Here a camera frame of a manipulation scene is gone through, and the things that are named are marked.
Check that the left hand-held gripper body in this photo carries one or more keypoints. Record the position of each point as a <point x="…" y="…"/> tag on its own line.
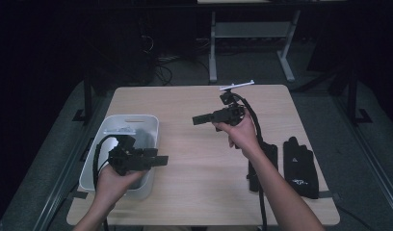
<point x="127" y="159"/>

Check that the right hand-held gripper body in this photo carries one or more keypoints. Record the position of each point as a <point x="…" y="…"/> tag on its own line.
<point x="231" y="115"/>

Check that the white plastic bin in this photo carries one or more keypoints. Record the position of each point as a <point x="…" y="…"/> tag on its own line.
<point x="146" y="191"/>

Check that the black glove with triangle mark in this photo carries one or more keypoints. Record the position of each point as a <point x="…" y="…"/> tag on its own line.
<point x="300" y="166"/>

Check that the person's right hand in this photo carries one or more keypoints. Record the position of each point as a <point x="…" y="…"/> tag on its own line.
<point x="244" y="136"/>

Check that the person's left hand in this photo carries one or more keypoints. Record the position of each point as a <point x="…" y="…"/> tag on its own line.
<point x="112" y="187"/>

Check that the grey tape piece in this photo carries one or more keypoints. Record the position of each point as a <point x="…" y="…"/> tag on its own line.
<point x="79" y="194"/>
<point x="326" y="194"/>

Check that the black stand post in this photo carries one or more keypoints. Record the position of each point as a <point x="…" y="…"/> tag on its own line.
<point x="87" y="96"/>
<point x="352" y="96"/>

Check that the white metal frame desk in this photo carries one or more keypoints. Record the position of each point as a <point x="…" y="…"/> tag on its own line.
<point x="249" y="29"/>

